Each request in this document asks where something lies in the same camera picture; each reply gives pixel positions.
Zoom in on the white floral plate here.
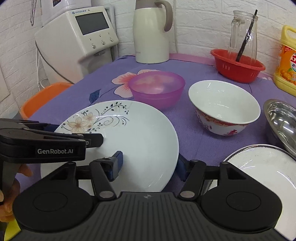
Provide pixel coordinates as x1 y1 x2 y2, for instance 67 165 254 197
55 100 179 194

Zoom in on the white red-patterned ceramic bowl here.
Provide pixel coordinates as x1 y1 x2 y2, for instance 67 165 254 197
188 80 261 136

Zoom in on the white dark-rimmed plate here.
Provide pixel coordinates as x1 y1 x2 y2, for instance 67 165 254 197
225 144 296 240

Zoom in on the purple plastic bowl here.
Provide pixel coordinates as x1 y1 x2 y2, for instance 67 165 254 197
128 71 186 110

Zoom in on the stainless steel bowl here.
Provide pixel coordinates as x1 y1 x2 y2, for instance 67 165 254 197
263 99 296 157

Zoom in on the orange gloved left hand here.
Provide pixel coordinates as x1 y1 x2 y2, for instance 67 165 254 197
0 164 33 223

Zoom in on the orange plastic basin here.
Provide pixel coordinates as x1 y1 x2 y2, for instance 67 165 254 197
20 82 73 120

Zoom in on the red plastic basket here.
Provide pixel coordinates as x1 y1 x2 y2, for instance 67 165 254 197
210 49 265 83

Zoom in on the white water dispenser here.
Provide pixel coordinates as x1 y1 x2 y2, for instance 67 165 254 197
35 4 119 84

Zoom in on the yellow detergent bottle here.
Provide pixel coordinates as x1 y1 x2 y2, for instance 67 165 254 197
273 25 296 96

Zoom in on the white water purifier unit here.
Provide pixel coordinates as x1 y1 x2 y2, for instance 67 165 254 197
40 0 92 26

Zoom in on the clear glass jar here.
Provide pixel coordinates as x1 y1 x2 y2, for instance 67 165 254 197
228 9 258 65

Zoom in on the cream thermos jug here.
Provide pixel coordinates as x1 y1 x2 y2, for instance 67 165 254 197
132 0 173 64

